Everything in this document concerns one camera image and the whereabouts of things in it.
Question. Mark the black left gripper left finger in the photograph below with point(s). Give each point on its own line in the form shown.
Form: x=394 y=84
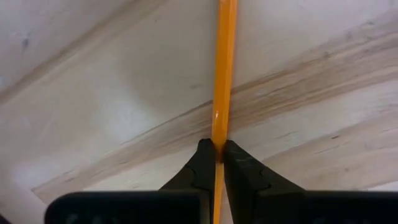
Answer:
x=124 y=208

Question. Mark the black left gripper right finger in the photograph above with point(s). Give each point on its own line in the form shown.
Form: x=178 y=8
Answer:
x=311 y=208

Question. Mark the orange pencil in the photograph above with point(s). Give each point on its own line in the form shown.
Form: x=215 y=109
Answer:
x=225 y=62

